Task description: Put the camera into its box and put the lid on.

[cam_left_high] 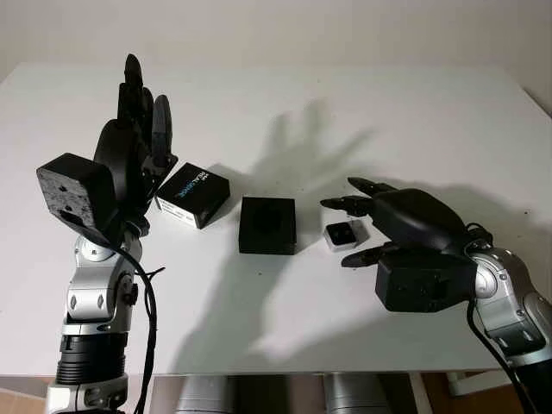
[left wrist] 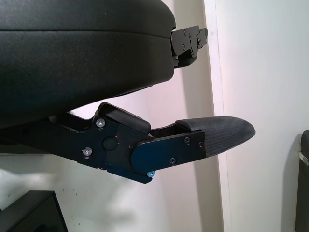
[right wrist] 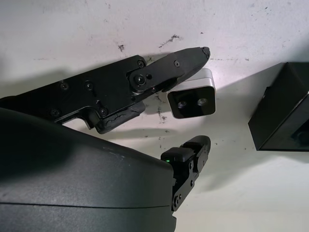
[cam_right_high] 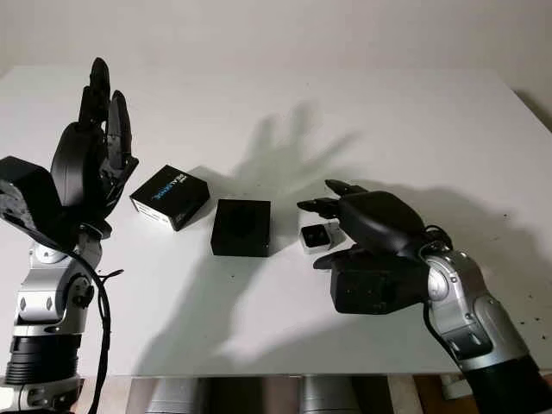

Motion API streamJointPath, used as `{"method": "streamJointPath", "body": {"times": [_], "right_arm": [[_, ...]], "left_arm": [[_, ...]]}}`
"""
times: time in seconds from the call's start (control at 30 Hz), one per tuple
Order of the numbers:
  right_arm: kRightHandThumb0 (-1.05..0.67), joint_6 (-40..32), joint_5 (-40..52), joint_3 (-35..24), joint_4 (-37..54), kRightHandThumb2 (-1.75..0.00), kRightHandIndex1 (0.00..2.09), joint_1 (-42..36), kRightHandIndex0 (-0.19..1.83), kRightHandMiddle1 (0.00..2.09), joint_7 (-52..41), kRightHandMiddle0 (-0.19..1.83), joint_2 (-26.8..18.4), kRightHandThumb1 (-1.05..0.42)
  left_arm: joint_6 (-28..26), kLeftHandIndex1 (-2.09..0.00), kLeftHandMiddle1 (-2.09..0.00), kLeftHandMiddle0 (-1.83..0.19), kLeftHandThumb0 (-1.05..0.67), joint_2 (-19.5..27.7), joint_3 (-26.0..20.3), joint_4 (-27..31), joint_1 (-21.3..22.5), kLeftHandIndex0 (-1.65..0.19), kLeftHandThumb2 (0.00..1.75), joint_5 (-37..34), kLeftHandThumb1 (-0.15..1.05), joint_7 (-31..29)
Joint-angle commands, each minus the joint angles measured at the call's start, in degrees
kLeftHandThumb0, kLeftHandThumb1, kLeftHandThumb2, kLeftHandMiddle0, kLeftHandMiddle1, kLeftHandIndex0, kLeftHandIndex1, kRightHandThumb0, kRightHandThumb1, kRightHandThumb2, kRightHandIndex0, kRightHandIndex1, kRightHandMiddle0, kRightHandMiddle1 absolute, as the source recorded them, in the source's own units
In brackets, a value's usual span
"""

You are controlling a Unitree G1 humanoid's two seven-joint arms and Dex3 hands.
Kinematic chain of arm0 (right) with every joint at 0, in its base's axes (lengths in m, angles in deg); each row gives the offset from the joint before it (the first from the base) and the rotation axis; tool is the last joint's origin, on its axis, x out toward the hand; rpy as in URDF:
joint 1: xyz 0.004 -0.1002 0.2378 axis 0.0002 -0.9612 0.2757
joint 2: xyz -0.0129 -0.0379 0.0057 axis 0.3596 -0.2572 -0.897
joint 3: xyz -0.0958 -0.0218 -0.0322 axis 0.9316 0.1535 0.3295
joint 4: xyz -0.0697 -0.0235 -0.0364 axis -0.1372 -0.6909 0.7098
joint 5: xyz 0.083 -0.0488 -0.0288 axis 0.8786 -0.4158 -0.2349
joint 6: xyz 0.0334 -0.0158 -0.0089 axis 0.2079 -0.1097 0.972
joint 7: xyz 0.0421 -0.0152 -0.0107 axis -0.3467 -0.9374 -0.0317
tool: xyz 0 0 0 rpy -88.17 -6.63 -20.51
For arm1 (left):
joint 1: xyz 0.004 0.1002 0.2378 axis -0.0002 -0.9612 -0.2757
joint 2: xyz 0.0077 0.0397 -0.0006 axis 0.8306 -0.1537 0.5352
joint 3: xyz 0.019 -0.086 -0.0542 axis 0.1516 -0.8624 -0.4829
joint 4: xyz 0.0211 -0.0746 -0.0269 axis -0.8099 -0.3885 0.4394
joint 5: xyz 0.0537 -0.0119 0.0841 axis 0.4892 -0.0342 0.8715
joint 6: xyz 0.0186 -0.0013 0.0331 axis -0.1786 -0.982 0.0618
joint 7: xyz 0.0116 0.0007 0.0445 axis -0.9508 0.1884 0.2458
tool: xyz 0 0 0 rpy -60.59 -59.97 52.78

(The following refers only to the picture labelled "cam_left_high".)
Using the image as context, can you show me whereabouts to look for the black labelled box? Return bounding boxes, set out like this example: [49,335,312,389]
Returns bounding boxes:
[154,161,230,229]

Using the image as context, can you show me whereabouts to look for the grey table foot bar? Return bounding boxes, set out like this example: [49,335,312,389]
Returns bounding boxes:
[446,370,512,396]

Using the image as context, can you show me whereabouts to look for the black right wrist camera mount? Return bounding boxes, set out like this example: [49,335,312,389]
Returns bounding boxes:
[374,249,480,312]

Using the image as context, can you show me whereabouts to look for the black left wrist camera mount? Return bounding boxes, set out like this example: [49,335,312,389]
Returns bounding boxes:
[35,153,117,245]

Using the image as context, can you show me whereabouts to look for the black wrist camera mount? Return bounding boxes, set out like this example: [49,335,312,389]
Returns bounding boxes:
[35,153,117,245]
[374,249,480,312]

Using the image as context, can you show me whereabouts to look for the small silver depth camera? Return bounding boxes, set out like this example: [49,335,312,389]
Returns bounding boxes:
[324,221,363,253]

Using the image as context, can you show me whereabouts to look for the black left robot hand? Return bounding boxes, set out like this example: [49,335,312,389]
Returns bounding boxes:
[92,53,179,236]

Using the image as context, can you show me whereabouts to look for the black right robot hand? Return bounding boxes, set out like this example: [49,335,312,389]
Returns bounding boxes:
[319,175,475,268]

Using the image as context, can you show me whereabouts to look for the black camera box base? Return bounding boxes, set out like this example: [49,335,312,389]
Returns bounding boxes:
[238,196,298,255]

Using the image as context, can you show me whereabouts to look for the silver robot leg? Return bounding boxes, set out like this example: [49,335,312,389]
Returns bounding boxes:
[323,373,389,414]
[177,374,236,414]

